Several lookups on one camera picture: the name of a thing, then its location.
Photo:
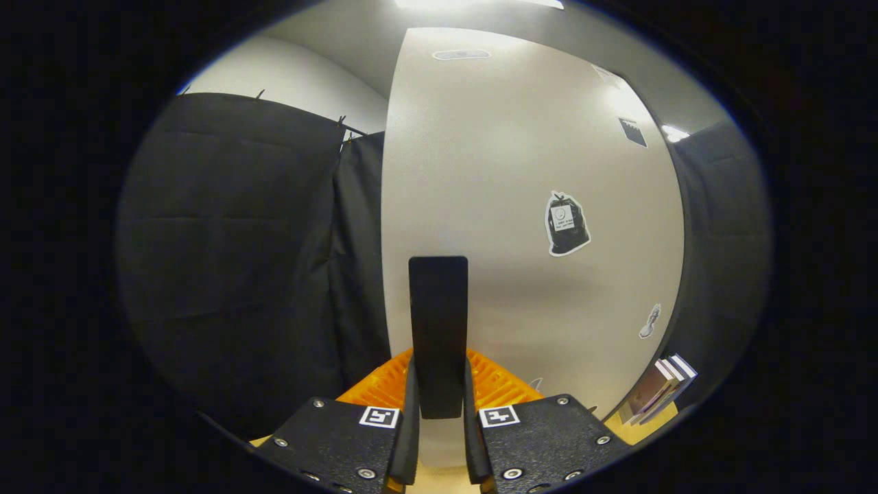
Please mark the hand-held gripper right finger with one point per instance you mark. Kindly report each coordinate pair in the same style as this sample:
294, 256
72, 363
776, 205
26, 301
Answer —
549, 439

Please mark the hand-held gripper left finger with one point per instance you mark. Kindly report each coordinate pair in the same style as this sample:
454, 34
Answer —
329, 439

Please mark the beige cabinet door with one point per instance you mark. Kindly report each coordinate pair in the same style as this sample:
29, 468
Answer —
494, 171

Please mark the white spine book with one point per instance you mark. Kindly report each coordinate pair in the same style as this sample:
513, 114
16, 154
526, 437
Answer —
672, 376

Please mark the black backdrop cloth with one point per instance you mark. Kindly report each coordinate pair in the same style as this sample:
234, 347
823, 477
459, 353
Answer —
226, 261

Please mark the small ceiling light panel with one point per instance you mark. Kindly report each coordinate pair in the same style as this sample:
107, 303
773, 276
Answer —
674, 133

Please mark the large ceiling light panel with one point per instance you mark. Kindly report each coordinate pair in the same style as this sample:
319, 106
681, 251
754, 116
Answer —
473, 3

